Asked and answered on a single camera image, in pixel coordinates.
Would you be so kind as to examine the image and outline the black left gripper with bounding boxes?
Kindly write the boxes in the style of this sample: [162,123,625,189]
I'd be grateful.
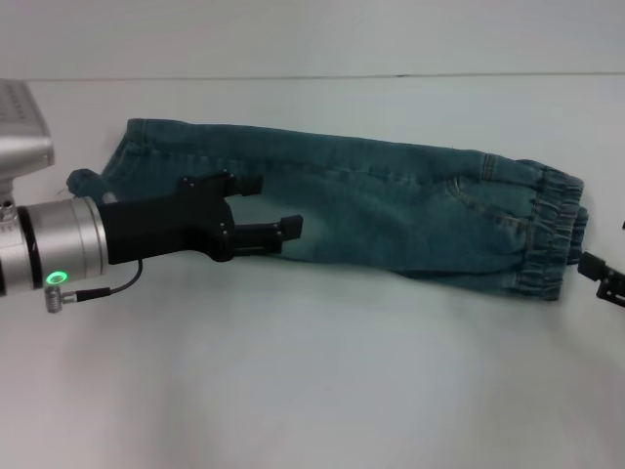
[97,170,306,268]

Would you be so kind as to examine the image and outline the blue denim shorts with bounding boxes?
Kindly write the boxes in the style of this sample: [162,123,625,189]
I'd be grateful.
[65,116,588,304]

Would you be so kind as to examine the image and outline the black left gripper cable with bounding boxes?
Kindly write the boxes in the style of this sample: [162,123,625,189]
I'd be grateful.
[44,258,144,315]

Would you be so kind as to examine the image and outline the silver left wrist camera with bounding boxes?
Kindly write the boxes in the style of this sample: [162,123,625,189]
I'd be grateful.
[0,77,58,199]

